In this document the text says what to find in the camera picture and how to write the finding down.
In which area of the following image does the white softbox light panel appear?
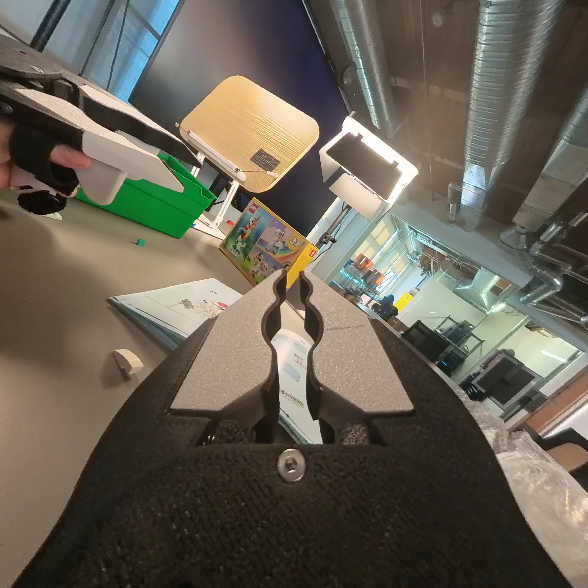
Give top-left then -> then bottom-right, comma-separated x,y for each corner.
318,115 -> 420,215

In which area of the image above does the large dark screen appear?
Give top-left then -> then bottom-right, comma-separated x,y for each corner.
128,0 -> 355,260

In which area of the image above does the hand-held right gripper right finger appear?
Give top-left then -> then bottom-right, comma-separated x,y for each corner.
299,271 -> 417,435

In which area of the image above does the wooden book stand board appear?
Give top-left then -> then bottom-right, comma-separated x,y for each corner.
177,75 -> 321,194

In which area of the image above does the person's left hand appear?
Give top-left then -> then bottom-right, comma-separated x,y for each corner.
0,124 -> 92,190

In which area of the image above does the narrow silver ventilation duct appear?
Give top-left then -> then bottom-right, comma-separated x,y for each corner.
328,0 -> 407,135

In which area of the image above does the silver duct with square base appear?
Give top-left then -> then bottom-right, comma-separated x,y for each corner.
500,87 -> 588,251

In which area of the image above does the green plastic bin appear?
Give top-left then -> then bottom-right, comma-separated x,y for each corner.
73,152 -> 218,240

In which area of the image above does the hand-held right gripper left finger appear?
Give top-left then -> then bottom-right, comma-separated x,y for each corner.
170,269 -> 288,435

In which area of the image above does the white curved lego piece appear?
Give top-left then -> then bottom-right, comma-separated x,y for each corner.
112,348 -> 144,378

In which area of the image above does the yellow lego box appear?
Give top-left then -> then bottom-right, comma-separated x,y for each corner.
218,198 -> 320,291

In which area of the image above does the white stand frame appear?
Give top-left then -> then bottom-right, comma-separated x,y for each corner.
190,177 -> 242,240

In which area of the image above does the clear plastic bag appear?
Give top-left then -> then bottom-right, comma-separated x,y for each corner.
466,397 -> 588,588

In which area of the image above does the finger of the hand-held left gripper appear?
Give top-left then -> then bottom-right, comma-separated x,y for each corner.
78,84 -> 204,169
79,130 -> 185,206

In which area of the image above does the wide silver ventilation duct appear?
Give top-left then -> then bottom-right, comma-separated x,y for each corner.
461,0 -> 571,230

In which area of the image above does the lego instruction booklet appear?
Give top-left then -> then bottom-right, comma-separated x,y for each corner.
109,277 -> 324,445

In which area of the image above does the black light stand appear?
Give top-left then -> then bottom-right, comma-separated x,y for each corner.
316,204 -> 353,259

